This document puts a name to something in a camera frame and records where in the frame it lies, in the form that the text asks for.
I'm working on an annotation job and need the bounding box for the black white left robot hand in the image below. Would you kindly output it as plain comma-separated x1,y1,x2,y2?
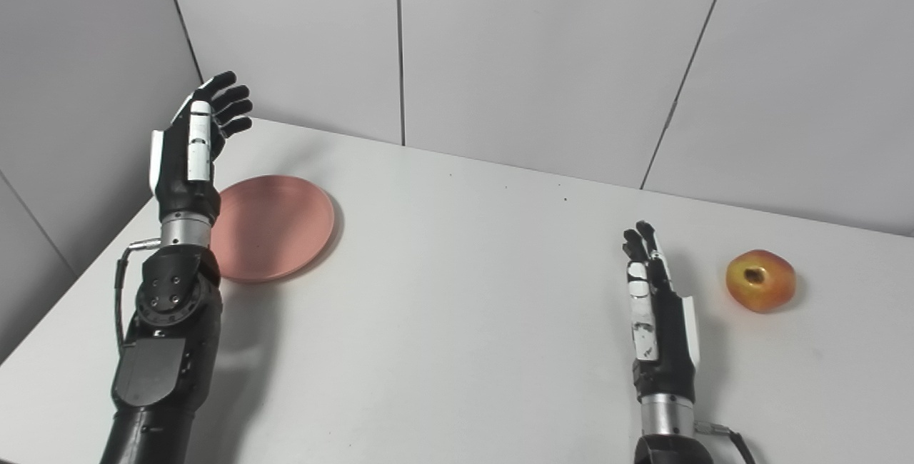
149,71,253,226

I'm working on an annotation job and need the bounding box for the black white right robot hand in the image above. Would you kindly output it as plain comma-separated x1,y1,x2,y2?
622,220,701,402

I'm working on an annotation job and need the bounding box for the pink round plate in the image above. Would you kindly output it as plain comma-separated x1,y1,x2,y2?
211,175,336,284

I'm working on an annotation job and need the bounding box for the red yellow apple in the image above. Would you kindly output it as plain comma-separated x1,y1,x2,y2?
725,249,797,314

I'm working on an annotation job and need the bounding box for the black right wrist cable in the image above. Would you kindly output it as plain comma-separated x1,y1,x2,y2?
694,420,756,464

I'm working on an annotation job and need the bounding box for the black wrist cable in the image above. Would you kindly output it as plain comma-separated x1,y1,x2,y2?
113,238,162,350
694,420,756,464

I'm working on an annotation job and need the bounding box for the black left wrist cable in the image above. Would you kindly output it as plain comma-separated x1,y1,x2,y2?
113,238,162,350

